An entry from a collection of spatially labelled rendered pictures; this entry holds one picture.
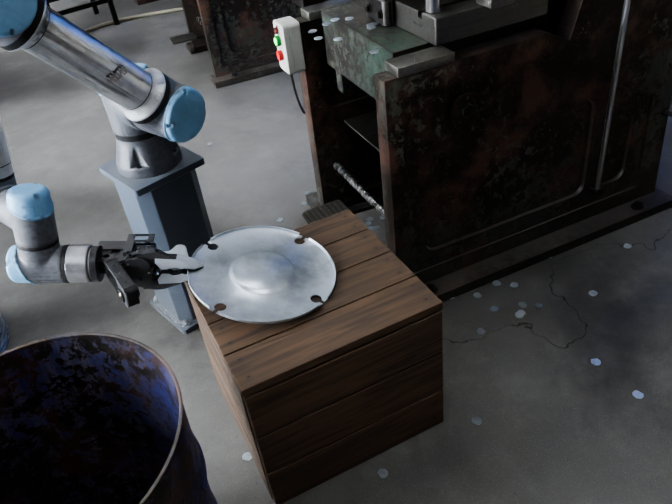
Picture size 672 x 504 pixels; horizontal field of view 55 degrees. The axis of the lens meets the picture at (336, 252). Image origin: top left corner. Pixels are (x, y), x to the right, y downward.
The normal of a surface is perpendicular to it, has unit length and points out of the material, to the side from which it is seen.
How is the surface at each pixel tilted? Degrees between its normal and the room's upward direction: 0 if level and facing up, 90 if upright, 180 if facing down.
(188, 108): 96
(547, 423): 0
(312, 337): 0
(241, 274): 11
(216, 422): 0
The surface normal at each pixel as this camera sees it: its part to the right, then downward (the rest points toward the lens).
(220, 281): 0.09, -0.78
